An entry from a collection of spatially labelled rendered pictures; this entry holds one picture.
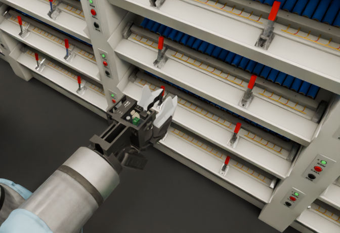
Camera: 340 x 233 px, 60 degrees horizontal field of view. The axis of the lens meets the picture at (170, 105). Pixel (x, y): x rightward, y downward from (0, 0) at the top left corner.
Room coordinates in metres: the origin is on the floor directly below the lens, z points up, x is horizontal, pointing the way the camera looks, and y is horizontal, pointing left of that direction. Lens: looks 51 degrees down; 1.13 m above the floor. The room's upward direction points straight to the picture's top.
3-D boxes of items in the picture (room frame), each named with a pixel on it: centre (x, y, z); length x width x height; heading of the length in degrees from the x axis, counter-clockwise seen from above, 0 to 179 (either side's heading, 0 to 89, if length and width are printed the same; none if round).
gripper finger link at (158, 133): (0.32, 0.03, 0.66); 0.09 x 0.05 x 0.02; 140
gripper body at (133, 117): (0.29, 0.08, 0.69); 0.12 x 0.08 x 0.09; 147
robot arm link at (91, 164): (0.22, 0.13, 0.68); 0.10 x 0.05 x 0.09; 57
